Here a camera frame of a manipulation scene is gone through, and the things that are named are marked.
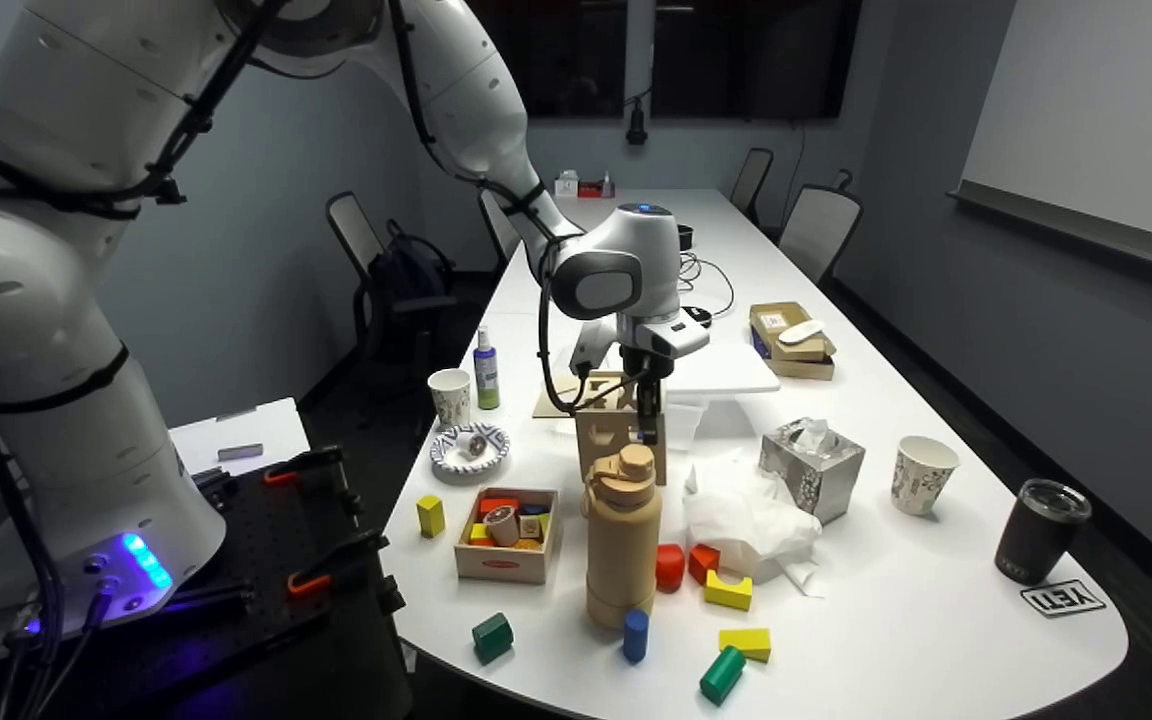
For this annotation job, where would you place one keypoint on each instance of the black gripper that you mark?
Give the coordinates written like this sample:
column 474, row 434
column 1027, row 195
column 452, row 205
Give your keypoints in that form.
column 649, row 352

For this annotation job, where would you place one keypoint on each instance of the wooden shape sorter box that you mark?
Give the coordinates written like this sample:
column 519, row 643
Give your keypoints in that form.
column 611, row 418

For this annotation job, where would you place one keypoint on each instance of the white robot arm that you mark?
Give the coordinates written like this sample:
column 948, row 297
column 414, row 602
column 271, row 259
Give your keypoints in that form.
column 98, row 106

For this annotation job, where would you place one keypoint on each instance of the cardboard box with items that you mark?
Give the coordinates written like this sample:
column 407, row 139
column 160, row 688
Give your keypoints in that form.
column 790, row 341

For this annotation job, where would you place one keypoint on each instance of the grey tissue box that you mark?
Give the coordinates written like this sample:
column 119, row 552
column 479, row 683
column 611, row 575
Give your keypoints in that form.
column 815, row 462

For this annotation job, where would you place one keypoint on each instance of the clear plastic bin with lid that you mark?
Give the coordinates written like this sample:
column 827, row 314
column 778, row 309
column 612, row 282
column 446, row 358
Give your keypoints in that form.
column 705, row 378

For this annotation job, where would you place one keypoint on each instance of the black round puck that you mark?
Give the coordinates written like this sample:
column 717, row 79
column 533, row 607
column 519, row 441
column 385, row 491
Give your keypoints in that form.
column 699, row 314

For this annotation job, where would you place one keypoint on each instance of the tan water bottle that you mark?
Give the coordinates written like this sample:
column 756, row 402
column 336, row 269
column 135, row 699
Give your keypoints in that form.
column 623, row 504

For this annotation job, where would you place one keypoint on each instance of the crumpled white plastic bag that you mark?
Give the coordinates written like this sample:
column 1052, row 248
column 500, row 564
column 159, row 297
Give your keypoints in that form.
column 751, row 523

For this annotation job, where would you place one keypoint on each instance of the red block left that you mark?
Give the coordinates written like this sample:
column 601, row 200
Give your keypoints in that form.
column 668, row 564

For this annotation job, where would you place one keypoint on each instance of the red block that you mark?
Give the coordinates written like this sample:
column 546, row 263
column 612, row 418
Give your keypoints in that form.
column 700, row 560
column 668, row 564

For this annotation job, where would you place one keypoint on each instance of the red block right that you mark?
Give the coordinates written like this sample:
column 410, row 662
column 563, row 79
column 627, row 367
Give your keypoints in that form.
column 700, row 560

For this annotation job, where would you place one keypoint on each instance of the silver plate with gear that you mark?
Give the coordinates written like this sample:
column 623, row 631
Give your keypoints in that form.
column 469, row 452

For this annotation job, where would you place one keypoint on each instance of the white paper cup left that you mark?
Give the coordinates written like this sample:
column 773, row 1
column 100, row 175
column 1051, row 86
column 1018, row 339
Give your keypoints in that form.
column 450, row 397

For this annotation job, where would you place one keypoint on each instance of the white red items far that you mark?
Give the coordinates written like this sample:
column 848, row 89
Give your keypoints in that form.
column 573, row 187

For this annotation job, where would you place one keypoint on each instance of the wooden tray with blocks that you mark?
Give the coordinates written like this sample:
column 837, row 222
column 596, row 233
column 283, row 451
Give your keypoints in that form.
column 505, row 536

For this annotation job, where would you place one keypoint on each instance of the grey chair right far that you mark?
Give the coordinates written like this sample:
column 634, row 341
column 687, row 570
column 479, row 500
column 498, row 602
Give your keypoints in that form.
column 751, row 179

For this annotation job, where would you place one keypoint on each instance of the grey chair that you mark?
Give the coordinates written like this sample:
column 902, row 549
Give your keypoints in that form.
column 751, row 179
column 818, row 229

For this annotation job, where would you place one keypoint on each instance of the chair left middle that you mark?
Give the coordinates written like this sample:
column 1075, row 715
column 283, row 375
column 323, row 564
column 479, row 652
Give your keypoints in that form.
column 500, row 227

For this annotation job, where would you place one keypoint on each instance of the yellow arch block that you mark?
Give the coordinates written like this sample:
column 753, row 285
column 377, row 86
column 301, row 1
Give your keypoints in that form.
column 728, row 593

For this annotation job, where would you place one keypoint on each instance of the grey chair right near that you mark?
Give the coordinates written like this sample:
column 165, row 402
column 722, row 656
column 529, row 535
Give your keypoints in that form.
column 818, row 229

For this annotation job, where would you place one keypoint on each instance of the blue cylinder block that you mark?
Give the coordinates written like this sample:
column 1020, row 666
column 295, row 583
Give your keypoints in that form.
column 634, row 639

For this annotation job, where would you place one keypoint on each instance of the yellow flat block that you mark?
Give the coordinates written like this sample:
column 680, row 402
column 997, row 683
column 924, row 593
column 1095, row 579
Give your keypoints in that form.
column 751, row 643

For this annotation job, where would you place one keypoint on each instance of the patterned paper cup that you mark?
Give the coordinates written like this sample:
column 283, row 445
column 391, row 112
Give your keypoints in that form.
column 920, row 475

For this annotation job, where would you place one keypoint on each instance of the green block front left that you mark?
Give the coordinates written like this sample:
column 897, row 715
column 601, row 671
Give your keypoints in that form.
column 493, row 639

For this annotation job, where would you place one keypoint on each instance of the green block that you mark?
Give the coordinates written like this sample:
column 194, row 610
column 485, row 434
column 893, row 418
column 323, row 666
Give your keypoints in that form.
column 493, row 639
column 722, row 676

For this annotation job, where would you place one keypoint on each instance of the green block front right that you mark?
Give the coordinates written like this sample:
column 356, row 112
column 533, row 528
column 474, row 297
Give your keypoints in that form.
column 722, row 676

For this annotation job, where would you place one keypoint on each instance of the chair left near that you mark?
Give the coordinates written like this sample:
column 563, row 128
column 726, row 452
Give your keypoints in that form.
column 373, row 320

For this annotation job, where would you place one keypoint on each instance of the white paper stack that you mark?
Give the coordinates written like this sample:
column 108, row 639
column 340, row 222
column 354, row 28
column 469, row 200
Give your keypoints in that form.
column 242, row 441

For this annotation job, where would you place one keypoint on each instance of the dark metal tumbler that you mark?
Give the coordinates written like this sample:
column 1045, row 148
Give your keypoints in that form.
column 1043, row 525

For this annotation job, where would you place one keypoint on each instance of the black robot cart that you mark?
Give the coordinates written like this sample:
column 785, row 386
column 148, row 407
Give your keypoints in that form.
column 290, row 622

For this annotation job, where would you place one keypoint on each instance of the black white tag sticker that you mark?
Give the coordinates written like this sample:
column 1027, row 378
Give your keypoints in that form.
column 1071, row 599

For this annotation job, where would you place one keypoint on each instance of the whiteboard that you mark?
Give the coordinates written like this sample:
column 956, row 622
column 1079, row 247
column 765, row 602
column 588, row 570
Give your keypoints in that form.
column 1067, row 124

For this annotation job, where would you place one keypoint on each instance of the black device with cables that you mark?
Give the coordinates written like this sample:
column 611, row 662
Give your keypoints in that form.
column 705, row 285

